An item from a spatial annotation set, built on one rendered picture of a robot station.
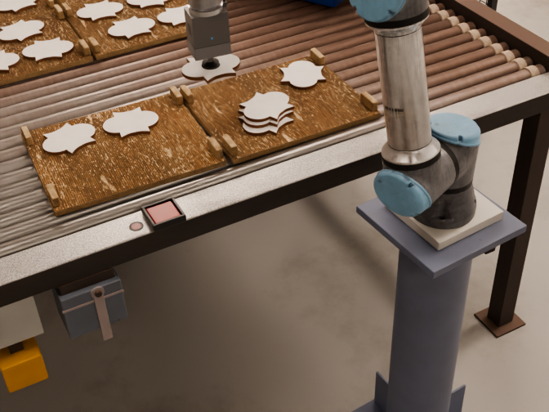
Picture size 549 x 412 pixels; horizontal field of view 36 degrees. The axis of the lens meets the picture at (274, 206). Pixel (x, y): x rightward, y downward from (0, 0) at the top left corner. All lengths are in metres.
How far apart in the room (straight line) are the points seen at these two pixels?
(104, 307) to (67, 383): 0.94
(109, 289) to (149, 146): 0.39
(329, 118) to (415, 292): 0.48
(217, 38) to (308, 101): 0.38
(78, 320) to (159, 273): 1.21
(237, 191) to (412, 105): 0.52
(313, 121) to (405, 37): 0.63
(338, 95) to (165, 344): 1.09
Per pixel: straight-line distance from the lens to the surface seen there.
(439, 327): 2.05
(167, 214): 1.84
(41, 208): 1.95
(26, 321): 1.88
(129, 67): 2.43
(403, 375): 2.21
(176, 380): 2.72
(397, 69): 1.54
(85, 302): 1.85
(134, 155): 2.02
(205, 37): 1.88
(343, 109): 2.14
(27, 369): 1.94
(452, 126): 1.75
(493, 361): 2.79
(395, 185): 1.64
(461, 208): 1.83
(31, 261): 1.81
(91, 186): 1.94
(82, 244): 1.82
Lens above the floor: 2.08
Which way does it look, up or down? 39 degrees down
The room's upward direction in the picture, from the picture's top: 2 degrees counter-clockwise
